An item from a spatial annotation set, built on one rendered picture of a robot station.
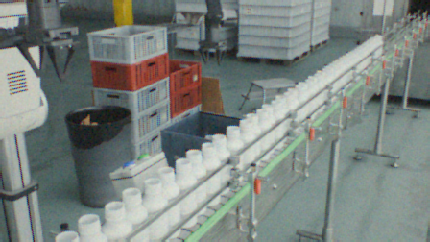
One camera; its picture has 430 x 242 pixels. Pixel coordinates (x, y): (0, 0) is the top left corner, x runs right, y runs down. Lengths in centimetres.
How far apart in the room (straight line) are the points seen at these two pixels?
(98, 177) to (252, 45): 534
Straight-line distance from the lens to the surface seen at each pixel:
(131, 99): 362
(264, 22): 788
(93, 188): 320
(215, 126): 210
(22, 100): 141
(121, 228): 88
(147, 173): 116
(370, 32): 577
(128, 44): 353
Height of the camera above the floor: 159
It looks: 19 degrees down
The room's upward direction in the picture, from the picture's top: straight up
